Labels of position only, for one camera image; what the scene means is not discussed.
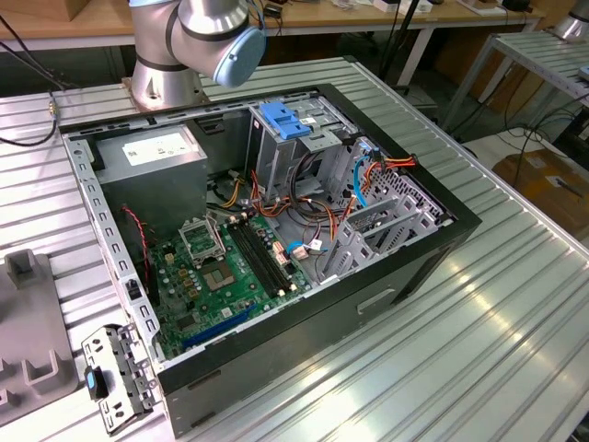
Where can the black RAM slot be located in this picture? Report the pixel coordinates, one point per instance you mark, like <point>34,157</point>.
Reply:
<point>267,255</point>
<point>255,262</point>

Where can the thin locking lever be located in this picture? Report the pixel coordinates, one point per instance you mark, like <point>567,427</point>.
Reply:
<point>216,235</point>

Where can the grey parts rack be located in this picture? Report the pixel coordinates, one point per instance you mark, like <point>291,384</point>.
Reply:
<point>32,322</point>

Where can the black blue latch clip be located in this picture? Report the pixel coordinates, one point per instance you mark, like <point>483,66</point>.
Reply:
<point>94,382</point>

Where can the black tripod stand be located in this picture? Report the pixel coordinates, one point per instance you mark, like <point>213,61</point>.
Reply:
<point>396,37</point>

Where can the CPU socket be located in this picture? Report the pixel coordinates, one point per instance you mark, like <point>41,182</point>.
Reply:
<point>218,276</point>

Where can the green motherboard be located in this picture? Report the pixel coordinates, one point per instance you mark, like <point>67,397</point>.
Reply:
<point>216,308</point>

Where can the large brown cardboard box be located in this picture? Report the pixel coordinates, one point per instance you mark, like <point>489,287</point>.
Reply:
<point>543,184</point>

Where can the small brown box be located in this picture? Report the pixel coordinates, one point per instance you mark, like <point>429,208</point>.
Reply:
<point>92,9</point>

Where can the blue plastic drive latch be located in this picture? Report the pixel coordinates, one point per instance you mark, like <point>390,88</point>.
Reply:
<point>283,122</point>

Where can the wooden desk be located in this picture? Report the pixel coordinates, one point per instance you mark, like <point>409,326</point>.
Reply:
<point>349,16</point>

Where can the slatted metal side table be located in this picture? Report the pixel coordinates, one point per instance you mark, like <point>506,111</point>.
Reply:
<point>538,55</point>

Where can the grey metal disk bay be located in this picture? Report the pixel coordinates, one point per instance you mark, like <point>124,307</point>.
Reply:
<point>352,244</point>

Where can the black open PC case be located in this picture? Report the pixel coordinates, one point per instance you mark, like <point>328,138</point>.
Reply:
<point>322,322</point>

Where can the grey metal slot bracket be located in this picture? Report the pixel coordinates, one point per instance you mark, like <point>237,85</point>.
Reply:
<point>133,368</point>

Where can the grey metal drive cage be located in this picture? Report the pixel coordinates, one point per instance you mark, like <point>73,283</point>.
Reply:
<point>271,161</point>

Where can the grey power supply unit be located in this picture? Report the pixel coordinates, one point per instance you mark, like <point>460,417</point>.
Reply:
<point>152,193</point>

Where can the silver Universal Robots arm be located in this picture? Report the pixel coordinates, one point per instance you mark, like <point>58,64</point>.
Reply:
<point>156,46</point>

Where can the blue expansion slot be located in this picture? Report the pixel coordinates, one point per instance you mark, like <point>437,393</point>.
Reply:
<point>216,329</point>

